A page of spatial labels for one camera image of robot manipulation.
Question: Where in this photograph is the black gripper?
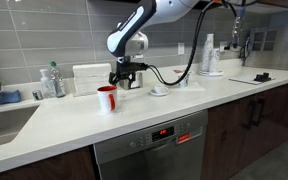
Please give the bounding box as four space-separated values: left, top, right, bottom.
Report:
108 56 151 90

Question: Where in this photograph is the plastic bottle green cap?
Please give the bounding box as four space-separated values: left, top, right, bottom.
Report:
49 60 67 99

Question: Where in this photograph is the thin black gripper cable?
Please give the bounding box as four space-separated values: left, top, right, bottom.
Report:
146 0 227 87

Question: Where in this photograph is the stainless steel dishwasher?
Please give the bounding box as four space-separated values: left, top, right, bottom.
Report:
93 109 209 180

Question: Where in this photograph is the small black object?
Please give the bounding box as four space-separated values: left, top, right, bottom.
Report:
253 72 272 83

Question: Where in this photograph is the blue sponge cloth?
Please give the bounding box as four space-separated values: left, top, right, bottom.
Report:
0 89 22 105

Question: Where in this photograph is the small metal can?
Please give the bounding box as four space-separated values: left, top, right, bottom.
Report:
31 89 44 101

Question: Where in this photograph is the round white tray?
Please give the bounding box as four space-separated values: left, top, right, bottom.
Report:
197 69 224 78

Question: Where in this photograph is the clear soap dispenser bottle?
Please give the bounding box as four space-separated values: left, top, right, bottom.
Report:
38 68 57 99

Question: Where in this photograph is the small white espresso cup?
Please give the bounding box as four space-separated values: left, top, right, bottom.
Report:
153 83 169 94

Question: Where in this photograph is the white mug red handle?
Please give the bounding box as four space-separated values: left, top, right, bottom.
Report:
96 85 119 114

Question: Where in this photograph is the white paper towel stack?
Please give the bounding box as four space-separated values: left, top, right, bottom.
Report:
72 63 113 97

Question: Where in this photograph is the grey framed wall panel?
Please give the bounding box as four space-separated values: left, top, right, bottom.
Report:
249 28 279 53

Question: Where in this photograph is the dark under-sink cabinet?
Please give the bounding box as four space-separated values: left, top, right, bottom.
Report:
0 145 98 180

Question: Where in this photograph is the wooden upper cabinet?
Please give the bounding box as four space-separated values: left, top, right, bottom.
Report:
257 0 288 12

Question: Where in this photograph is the small white saucer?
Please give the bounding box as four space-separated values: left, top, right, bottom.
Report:
149 89 169 97

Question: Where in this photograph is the dark wood cabinet door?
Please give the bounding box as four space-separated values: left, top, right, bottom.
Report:
200 94 258 180
254 79 288 161

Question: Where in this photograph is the tall printed paper cup stack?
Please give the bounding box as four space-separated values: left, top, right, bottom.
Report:
201 33 216 74

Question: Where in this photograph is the white wall outlet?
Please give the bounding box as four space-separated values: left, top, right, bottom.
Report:
177 42 186 56
219 40 229 53

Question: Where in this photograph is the short printed paper cup stack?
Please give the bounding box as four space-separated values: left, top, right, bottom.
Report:
208 48 221 74

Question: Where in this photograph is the white rectangular mat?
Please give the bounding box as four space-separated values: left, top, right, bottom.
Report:
228 74 276 86

